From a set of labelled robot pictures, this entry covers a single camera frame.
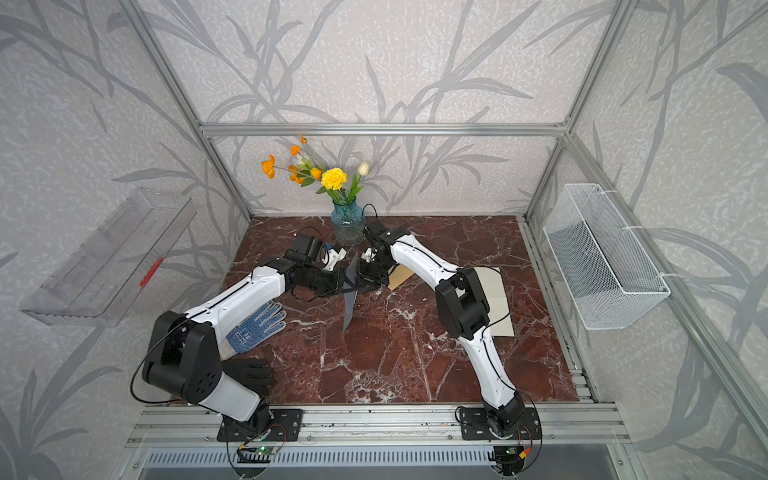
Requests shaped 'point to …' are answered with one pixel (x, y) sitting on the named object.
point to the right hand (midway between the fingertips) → (353, 288)
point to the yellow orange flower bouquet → (304, 167)
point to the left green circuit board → (260, 454)
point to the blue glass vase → (348, 223)
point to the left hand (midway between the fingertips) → (356, 288)
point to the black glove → (255, 374)
